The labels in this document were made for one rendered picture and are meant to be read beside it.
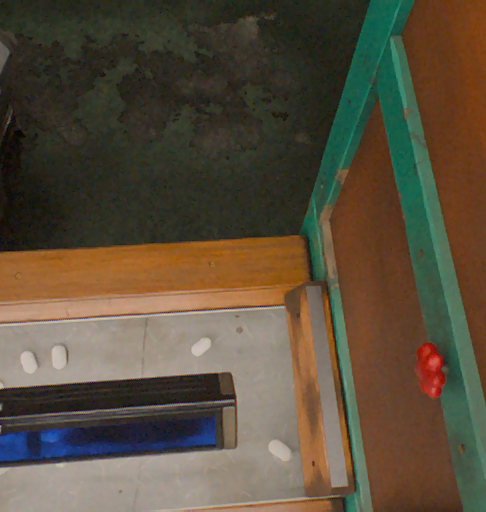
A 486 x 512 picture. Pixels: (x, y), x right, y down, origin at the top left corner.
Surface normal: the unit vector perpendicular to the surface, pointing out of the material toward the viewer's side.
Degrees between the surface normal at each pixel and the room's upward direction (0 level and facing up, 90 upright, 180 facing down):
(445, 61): 90
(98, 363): 0
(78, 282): 0
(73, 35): 0
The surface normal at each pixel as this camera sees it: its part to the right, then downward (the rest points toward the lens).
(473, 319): -1.00, 0.06
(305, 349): -0.90, -0.10
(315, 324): 0.04, -0.39
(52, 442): 0.09, 0.58
